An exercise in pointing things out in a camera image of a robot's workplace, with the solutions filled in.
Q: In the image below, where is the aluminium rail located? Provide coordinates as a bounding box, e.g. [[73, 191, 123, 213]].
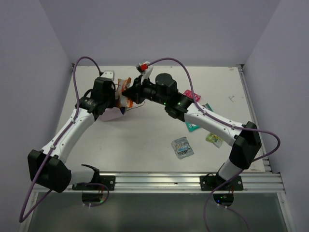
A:
[[32, 171, 283, 194], [237, 64, 272, 173]]

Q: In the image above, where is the yellow green snack packet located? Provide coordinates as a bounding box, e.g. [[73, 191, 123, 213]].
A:
[[205, 133, 224, 148]]

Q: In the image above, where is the pink snack packet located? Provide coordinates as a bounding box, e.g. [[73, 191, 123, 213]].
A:
[[183, 89, 201, 102]]

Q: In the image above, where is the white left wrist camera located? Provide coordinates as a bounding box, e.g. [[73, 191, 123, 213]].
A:
[[99, 70, 114, 81]]

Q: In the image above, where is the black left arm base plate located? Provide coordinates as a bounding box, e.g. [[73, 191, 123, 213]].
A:
[[82, 175, 115, 192]]

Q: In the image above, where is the aluminium front rail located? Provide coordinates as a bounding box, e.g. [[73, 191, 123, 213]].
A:
[[32, 171, 283, 194]]

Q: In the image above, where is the green red candy packet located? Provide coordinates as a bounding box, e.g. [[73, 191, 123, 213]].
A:
[[185, 103, 213, 132]]

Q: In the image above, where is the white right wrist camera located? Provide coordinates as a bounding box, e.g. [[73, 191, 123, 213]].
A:
[[136, 61, 153, 84]]

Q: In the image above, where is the blue Burts chips bag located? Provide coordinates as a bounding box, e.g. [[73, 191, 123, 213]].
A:
[[120, 107, 126, 115]]

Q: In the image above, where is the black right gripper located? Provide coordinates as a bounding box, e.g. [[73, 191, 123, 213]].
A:
[[123, 74, 168, 106]]

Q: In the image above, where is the lilac paper bag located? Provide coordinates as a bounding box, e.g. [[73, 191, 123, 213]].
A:
[[99, 82, 145, 121]]

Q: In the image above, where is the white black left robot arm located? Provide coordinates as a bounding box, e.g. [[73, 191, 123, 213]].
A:
[[28, 77, 115, 193]]

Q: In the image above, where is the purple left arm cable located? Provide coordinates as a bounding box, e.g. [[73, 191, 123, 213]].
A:
[[19, 57, 111, 223]]

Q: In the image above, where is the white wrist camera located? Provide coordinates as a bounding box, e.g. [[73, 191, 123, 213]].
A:
[[99, 70, 114, 81], [136, 61, 153, 84]]

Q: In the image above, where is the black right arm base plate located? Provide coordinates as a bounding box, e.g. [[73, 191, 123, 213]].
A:
[[199, 174, 244, 191]]

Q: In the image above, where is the aluminium right side rail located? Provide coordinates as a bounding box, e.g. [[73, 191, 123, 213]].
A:
[[237, 64, 272, 173]]

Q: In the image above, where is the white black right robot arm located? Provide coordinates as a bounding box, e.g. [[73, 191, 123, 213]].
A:
[[122, 73, 261, 190]]

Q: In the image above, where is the orange fruit candy packet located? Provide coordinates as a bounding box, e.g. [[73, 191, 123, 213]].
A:
[[115, 77, 134, 108]]

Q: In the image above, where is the silver blue snack packet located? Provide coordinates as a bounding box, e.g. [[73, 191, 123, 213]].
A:
[[171, 137, 194, 160]]

